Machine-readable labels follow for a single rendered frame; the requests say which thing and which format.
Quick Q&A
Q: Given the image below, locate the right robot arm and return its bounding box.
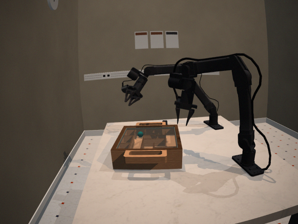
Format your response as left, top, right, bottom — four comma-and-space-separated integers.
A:
121, 64, 224, 130

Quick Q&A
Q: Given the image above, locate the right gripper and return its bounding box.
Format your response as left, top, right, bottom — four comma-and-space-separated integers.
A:
125, 81, 144, 106

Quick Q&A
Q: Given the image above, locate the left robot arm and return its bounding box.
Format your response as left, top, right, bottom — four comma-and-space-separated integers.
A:
168, 55, 264, 176

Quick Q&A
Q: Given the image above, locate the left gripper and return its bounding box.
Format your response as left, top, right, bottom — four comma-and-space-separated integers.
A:
175, 90, 197, 126

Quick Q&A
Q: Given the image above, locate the wooden maze board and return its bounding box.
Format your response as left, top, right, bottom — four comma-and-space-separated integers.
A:
111, 122, 183, 170

